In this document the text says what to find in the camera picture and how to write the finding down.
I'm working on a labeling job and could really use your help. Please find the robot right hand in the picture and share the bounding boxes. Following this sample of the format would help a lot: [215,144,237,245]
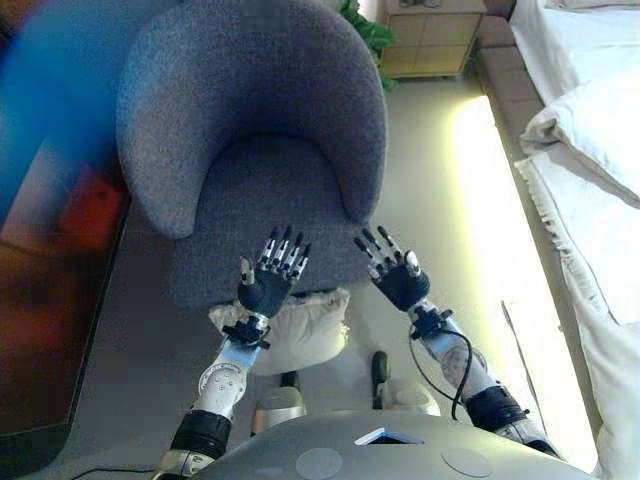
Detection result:
[352,225,432,314]

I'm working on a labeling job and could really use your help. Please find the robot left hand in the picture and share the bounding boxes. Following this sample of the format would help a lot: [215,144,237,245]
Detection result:
[236,225,314,319]

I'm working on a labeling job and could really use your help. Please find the white fringed cushion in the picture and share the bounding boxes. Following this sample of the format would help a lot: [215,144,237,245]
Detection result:
[207,288,351,376]

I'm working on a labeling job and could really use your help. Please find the silver robot right leg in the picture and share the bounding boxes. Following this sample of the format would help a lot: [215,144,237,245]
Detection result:
[370,350,441,417]

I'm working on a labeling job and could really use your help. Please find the black shoe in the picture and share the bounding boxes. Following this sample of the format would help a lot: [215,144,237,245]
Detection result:
[249,370,307,436]

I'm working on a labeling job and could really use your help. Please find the grey robot torso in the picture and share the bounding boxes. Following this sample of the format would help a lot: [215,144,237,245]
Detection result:
[192,409,596,480]

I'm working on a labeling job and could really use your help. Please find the grey upholstered armchair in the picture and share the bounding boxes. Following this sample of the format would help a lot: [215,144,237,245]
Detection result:
[114,0,389,307]

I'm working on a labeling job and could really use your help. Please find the white fringed bedspread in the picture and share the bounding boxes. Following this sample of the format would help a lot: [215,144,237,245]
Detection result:
[514,157,640,480]

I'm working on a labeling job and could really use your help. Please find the colourful abstract rug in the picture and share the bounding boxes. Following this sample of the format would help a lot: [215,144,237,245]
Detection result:
[0,0,131,476]

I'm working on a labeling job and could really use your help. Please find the white folded duvet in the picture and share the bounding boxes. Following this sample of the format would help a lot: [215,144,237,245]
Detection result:
[518,74,640,209]

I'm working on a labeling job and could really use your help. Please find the light wooden nightstand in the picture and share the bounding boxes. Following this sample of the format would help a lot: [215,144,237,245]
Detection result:
[382,0,486,80]

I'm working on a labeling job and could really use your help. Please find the green potted plant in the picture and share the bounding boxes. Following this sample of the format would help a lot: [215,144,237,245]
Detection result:
[337,0,396,91]

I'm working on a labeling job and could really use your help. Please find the white bed mattress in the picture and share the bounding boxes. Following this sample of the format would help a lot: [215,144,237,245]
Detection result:
[509,0,640,101]

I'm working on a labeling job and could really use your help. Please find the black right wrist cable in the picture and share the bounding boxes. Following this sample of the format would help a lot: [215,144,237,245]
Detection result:
[409,319,474,421]

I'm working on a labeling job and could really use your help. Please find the black floor cable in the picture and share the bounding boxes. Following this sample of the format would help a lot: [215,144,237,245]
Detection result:
[84,464,161,476]

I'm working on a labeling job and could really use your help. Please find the beige upholstered bed frame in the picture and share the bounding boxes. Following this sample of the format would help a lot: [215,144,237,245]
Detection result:
[474,14,546,166]

